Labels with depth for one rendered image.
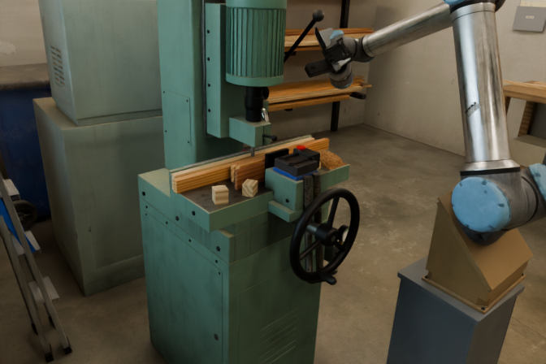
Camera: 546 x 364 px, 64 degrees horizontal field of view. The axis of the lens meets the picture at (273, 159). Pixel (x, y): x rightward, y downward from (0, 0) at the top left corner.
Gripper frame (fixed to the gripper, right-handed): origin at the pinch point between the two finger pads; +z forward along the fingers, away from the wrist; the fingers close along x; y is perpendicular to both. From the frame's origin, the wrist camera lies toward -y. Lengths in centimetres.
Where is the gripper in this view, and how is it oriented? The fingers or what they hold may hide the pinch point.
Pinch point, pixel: (324, 46)
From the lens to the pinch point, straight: 143.4
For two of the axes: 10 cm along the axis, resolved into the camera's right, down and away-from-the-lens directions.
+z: -2.5, -1.4, -9.6
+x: 4.6, 8.5, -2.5
